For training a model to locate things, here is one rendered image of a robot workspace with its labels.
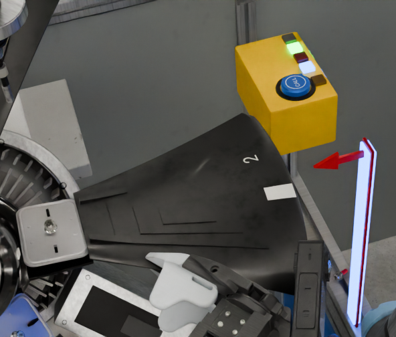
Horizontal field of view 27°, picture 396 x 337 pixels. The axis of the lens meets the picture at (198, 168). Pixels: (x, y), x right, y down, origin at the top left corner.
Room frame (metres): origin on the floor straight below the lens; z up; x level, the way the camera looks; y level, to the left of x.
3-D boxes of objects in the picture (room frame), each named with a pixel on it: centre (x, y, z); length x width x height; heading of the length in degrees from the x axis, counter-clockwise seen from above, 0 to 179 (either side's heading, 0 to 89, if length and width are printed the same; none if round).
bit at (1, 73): (0.57, 0.16, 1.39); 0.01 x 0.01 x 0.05
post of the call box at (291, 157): (0.93, -0.14, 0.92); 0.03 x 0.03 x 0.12; 12
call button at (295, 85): (0.89, -0.15, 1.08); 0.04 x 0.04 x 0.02
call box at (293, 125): (0.93, -0.14, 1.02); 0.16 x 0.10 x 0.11; 12
